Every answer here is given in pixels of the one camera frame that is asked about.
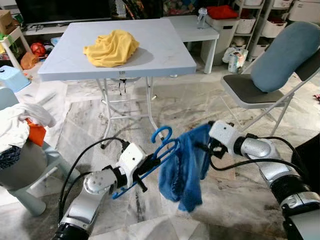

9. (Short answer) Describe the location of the small white side table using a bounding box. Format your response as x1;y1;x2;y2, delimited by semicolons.
0;25;33;71

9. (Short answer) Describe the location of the blue shirt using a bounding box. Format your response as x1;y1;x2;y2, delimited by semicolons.
158;123;213;213

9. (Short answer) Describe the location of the printed plastic bag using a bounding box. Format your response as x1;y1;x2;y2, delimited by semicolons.
222;46;249;73

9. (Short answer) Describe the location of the light blue plastic stool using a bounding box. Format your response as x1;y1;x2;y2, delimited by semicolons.
0;66;31;93

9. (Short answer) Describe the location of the blue plastic hanger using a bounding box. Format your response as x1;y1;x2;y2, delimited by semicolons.
111;126;181;201

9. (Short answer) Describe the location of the blue pillow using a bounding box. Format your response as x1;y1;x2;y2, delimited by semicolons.
250;21;320;93

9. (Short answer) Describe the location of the blue plaid cloth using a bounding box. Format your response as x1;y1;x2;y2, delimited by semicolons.
0;145;23;171

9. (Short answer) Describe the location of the white storage shelf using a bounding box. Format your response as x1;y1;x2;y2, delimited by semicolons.
235;0;320;56

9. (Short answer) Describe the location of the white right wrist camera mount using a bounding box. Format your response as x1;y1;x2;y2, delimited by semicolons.
207;120;244;153

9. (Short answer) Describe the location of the yellow t-shirt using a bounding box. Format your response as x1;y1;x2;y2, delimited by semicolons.
83;29;141;68

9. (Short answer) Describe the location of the orange toy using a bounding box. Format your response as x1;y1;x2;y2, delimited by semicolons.
20;51;40;70

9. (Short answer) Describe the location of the cardboard box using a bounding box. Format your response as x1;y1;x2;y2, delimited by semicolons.
0;10;18;35

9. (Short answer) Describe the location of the white shirt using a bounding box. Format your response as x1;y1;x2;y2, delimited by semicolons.
0;102;57;153

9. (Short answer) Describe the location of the grey folding chair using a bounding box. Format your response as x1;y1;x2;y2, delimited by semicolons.
220;50;320;136

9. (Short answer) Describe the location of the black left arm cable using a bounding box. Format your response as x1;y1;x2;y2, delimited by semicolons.
57;137;128;221

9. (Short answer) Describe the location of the red folded cloth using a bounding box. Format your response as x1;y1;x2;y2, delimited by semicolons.
206;5;240;21

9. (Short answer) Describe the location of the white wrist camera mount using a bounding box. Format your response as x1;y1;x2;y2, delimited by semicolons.
117;142;148;188
207;120;244;153

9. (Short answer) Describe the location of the black television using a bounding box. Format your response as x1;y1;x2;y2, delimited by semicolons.
15;0;113;25

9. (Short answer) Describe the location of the red ball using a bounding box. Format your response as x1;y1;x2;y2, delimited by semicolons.
30;41;47;58

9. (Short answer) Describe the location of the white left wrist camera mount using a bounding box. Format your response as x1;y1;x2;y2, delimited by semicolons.
117;142;148;188

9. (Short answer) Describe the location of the white waste bin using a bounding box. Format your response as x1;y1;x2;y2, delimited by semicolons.
205;17;240;61

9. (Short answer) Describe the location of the white folding table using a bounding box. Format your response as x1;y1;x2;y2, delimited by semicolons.
37;19;198;141

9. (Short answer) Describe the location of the pale blue child chair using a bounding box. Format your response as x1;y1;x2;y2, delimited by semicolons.
0;87;76;218

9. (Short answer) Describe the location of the low white table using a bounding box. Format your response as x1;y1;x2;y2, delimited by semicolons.
165;15;221;75

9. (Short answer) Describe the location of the white television bench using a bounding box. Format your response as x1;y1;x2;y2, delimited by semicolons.
22;22;101;37

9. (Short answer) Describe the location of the orange cloth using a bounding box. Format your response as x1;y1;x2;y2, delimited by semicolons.
26;119;47;147

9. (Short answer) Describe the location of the clear water bottle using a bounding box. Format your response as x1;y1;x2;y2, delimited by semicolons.
196;7;208;29

